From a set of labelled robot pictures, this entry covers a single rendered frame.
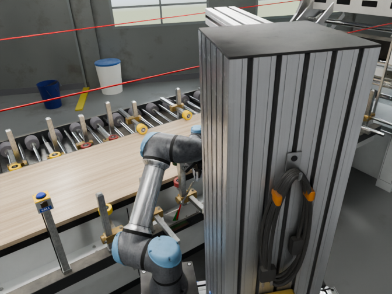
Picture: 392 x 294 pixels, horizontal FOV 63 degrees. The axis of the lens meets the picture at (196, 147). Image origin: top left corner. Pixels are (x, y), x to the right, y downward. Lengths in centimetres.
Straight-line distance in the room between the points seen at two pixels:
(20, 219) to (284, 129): 180
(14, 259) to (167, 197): 97
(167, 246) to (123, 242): 17
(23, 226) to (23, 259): 19
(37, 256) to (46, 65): 519
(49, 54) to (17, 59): 60
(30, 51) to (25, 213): 507
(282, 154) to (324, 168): 10
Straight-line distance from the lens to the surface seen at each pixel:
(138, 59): 673
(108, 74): 625
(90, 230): 216
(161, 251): 120
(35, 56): 696
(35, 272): 220
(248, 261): 75
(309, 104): 57
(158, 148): 129
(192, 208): 214
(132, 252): 125
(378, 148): 393
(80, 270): 200
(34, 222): 208
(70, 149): 313
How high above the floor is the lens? 215
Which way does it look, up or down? 30 degrees down
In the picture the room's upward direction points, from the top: 2 degrees counter-clockwise
